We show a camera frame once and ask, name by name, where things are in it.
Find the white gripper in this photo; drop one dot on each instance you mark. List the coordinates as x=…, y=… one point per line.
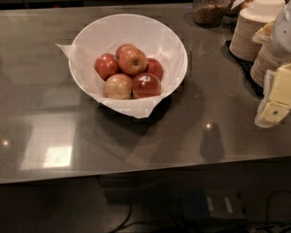
x=287, y=33

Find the red-yellow apple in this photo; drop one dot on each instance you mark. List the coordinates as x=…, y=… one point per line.
x=132, y=61

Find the white bowl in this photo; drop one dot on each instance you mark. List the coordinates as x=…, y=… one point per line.
x=134, y=29

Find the right red apple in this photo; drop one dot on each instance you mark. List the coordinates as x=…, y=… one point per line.
x=154, y=67

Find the front dark red apple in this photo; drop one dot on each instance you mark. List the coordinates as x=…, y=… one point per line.
x=146, y=85

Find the back red apple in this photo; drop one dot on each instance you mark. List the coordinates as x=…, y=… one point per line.
x=123, y=47

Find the front pale yellow apple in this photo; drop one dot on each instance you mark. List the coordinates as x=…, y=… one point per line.
x=118, y=87

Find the left red apple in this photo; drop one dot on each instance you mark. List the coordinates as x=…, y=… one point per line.
x=106, y=65

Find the black tray mat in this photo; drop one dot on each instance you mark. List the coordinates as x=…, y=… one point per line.
x=245, y=67

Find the rear stack paper plates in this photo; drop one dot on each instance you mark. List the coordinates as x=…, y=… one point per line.
x=242, y=45

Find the stack of white bowls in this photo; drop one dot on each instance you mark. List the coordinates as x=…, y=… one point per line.
x=263, y=10

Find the glass jar with grains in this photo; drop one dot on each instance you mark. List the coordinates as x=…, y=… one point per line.
x=209, y=13

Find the dark box with labels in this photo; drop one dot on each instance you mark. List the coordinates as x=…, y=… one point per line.
x=212, y=204

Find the white paper liner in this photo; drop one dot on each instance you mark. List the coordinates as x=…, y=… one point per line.
x=82, y=56

